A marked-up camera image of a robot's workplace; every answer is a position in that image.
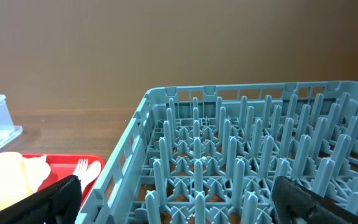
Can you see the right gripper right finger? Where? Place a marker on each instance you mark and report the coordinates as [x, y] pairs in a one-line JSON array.
[[294, 203]]

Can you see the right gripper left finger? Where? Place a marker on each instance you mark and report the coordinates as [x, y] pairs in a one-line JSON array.
[[57, 203]]

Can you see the yellow plastic cup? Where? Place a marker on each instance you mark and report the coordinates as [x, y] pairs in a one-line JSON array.
[[14, 184]]

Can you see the grey dishwasher rack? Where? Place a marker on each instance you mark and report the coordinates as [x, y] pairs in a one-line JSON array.
[[213, 153]]

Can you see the red serving tray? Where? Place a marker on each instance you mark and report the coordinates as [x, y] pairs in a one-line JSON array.
[[63, 165]]

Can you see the crumpled white napkin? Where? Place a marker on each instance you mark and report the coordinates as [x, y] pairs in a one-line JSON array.
[[37, 170]]

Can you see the white plastic fork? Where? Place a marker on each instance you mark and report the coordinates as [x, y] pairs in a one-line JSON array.
[[81, 168]]

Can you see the white plastic spoon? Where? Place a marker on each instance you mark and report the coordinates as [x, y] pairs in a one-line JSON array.
[[90, 174]]

